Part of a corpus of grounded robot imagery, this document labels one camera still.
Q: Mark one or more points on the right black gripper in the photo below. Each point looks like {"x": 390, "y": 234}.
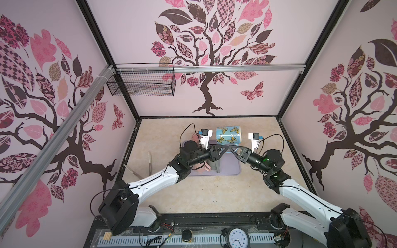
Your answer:
{"x": 244, "y": 154}

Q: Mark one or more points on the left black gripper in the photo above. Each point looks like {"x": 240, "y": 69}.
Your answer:
{"x": 214, "y": 154}

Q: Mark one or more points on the blue butterfly mug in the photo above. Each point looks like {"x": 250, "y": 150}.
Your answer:
{"x": 229, "y": 135}

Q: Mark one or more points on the pink patterned mug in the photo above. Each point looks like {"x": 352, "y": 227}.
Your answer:
{"x": 204, "y": 167}

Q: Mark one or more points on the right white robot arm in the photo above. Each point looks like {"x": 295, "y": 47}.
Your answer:
{"x": 327, "y": 223}

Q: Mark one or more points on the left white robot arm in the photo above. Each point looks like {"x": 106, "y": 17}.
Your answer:
{"x": 121, "y": 208}

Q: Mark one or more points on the grey mug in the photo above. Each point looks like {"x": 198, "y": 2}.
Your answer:
{"x": 215, "y": 165}

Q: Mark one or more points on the pink round mug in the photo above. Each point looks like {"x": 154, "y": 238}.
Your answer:
{"x": 196, "y": 138}

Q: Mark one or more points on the lavender plastic tray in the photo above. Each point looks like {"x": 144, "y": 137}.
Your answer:
{"x": 228, "y": 166}

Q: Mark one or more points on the round analog clock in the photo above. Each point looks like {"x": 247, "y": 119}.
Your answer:
{"x": 237, "y": 238}

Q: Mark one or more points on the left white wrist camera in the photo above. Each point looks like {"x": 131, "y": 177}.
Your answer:
{"x": 204, "y": 137}

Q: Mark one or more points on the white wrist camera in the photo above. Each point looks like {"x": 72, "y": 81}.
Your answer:
{"x": 204, "y": 137}
{"x": 255, "y": 139}

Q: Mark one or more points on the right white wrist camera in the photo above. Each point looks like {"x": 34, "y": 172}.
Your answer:
{"x": 255, "y": 139}

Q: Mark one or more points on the black wire basket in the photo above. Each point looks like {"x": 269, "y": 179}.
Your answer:
{"x": 143, "y": 79}

